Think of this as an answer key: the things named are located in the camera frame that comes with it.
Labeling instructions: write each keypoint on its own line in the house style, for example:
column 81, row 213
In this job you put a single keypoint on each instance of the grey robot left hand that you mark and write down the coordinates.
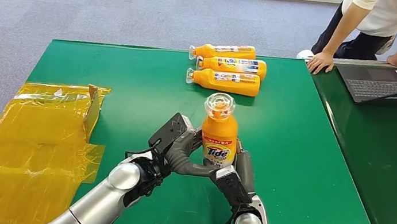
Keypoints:
column 180, row 162

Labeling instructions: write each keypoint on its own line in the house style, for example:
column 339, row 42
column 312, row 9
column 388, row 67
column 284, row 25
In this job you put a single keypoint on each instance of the person's right hand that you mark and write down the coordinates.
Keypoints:
column 320, row 62

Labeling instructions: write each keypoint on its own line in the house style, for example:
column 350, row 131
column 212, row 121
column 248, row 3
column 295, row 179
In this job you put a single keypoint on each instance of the person's right forearm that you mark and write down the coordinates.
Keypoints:
column 343, row 30

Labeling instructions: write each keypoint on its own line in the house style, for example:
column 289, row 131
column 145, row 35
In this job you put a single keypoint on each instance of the dark grey laptop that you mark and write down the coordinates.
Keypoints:
column 379, row 83

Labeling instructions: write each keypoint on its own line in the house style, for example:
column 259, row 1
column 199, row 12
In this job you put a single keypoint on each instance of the yellow plastic sheet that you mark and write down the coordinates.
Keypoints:
column 25, row 142

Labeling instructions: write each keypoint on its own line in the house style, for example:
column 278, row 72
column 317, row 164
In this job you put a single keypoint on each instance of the orange Tide detergent bottle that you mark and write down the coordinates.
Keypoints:
column 219, row 129

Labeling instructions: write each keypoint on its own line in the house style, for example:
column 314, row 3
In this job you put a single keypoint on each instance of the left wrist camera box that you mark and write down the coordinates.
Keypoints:
column 169, row 132

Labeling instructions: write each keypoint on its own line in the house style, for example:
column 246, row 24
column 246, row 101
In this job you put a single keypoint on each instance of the green conveyor belt table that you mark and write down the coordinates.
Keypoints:
column 388, row 159

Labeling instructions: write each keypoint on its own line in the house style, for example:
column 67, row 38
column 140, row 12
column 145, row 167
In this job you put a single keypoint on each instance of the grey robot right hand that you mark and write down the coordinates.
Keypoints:
column 245, row 167

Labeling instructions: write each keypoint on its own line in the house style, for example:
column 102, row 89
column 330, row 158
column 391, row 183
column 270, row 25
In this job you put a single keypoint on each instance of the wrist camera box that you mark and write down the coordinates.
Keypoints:
column 232, row 186
column 169, row 132

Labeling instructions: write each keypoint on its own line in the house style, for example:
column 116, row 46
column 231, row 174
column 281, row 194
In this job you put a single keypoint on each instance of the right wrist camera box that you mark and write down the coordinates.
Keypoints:
column 232, row 186

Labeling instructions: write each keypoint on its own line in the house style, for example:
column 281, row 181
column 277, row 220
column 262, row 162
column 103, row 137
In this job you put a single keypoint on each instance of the green table mat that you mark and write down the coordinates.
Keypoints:
column 292, row 158

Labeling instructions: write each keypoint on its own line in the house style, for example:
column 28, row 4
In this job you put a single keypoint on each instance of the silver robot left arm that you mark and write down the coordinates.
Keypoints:
column 106, row 202

